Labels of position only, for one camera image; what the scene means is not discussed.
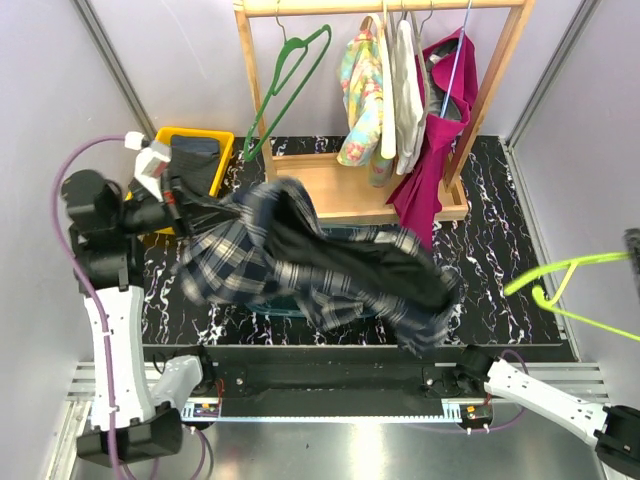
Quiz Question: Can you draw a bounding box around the lime green hanger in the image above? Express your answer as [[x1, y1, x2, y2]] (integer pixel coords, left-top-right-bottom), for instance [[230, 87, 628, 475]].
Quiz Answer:
[[503, 251, 639, 342]]

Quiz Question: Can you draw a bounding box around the navy plaid skirt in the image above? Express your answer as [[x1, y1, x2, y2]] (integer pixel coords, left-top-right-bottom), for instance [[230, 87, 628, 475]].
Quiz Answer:
[[175, 177, 459, 357]]

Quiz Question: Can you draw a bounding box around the blue hanger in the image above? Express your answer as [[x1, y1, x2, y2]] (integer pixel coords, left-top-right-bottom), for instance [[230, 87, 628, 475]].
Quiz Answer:
[[439, 0, 473, 118]]

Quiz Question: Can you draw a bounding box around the magenta skirt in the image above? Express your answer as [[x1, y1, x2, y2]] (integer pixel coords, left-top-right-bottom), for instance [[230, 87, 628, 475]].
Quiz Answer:
[[387, 30, 478, 250]]

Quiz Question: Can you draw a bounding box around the floral pastel garment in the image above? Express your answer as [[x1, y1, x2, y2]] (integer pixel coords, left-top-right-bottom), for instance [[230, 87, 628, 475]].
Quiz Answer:
[[337, 29, 393, 188]]

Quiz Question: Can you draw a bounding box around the white garment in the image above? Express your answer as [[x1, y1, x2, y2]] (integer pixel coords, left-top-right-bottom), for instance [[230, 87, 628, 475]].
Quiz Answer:
[[391, 20, 424, 175]]

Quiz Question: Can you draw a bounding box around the beige plastic hanger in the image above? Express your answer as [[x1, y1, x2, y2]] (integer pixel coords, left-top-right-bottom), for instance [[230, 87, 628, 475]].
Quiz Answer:
[[360, 0, 396, 161]]

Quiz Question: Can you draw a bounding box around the grey hanger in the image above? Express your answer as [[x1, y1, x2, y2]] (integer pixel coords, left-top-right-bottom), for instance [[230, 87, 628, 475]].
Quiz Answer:
[[391, 1, 430, 127]]

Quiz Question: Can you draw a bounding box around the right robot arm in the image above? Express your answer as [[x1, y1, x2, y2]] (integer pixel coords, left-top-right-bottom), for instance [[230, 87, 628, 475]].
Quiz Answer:
[[453, 228, 639, 479]]

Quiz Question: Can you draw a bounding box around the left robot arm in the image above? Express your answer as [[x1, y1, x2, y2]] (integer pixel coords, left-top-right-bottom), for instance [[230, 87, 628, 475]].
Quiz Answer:
[[59, 170, 216, 469]]

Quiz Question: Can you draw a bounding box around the dark green hanger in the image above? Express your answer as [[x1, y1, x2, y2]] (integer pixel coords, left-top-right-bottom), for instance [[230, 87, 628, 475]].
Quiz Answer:
[[242, 0, 333, 162]]

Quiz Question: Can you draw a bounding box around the dark grey folded cloth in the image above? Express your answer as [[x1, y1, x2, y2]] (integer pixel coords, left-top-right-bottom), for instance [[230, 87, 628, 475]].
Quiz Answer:
[[169, 145, 220, 196]]

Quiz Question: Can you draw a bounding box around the blue folded cloth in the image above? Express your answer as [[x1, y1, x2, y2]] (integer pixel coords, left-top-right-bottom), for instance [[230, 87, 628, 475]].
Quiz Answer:
[[170, 135, 220, 158]]

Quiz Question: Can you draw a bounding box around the yellow plastic bin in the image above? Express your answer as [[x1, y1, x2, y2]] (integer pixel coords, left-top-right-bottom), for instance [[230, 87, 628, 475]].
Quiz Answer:
[[129, 127, 235, 238]]

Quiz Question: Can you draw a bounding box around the teal plastic basin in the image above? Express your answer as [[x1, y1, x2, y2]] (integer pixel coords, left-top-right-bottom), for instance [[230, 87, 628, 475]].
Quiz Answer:
[[246, 223, 401, 318]]

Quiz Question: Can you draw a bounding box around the wooden clothes rack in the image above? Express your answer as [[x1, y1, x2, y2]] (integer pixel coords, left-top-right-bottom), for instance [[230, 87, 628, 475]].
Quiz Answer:
[[233, 1, 535, 224]]

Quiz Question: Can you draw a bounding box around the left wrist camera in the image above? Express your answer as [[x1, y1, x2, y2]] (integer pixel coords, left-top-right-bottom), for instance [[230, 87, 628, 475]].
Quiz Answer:
[[124, 131, 171, 202]]

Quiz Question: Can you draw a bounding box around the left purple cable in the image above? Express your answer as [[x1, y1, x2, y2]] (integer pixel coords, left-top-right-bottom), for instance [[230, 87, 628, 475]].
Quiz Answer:
[[51, 134, 215, 480]]

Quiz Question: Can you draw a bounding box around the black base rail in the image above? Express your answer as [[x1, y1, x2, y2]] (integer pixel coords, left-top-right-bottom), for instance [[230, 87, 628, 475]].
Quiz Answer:
[[141, 342, 583, 420]]

